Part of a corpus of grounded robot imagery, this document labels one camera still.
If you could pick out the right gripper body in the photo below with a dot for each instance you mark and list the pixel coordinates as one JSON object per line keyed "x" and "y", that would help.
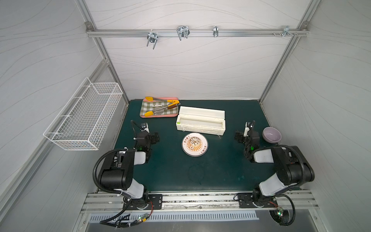
{"x": 239, "y": 137}

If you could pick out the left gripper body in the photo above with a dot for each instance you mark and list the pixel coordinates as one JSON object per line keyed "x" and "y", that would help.
{"x": 153, "y": 137}

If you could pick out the white plastic wrap dispenser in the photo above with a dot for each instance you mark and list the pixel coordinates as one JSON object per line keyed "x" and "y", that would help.
{"x": 201, "y": 120}

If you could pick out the round patterned plate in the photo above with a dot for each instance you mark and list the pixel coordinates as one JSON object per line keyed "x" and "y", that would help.
{"x": 195, "y": 144}

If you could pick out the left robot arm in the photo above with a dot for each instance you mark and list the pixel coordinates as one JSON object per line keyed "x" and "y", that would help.
{"x": 113, "y": 171}

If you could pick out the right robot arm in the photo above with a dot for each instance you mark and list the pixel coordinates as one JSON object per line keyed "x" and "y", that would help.
{"x": 291, "y": 167}

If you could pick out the purple bowl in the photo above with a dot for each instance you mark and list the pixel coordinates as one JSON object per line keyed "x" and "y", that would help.
{"x": 271, "y": 135}

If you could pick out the yellow tongs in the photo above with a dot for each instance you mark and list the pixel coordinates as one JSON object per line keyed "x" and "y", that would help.
{"x": 162, "y": 105}

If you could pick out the green checkered cloth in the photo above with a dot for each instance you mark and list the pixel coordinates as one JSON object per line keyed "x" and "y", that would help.
{"x": 158, "y": 108}

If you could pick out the pink tray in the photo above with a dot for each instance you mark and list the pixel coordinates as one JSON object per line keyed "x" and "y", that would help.
{"x": 158, "y": 107}

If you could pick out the metal hook clamp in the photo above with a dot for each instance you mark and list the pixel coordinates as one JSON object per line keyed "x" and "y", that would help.
{"x": 152, "y": 38}
{"x": 215, "y": 31}
{"x": 183, "y": 32}
{"x": 286, "y": 33}

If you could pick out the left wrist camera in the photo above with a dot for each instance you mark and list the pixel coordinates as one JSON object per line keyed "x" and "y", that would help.
{"x": 144, "y": 127}

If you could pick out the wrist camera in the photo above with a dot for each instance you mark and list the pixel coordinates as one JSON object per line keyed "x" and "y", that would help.
{"x": 144, "y": 127}
{"x": 247, "y": 129}

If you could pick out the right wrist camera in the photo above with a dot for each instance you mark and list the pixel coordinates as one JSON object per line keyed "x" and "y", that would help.
{"x": 247, "y": 129}

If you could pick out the white wire basket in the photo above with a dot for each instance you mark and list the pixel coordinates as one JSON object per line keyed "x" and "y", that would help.
{"x": 83, "y": 121}

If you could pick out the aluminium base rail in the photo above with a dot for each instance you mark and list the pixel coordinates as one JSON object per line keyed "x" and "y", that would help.
{"x": 102, "y": 202}

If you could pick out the aluminium top rail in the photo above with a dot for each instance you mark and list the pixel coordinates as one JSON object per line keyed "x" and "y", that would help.
{"x": 168, "y": 33}

